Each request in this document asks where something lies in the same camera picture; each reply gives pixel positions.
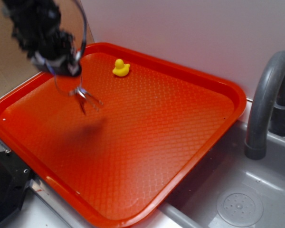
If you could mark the red plastic tray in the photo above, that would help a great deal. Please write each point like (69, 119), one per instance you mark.
(151, 83)

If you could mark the silver key bunch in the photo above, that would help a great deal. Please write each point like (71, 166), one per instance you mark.
(81, 95)

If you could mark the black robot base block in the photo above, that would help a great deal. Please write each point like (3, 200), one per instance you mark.
(15, 176)

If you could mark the round sink drain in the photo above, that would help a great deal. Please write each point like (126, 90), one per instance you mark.
(239, 209)

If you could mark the yellow rubber duck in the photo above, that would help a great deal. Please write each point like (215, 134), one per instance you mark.
(120, 68)

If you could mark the grey curved faucet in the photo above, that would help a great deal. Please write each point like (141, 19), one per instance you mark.
(267, 112)

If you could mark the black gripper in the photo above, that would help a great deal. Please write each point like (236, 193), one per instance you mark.
(36, 27)

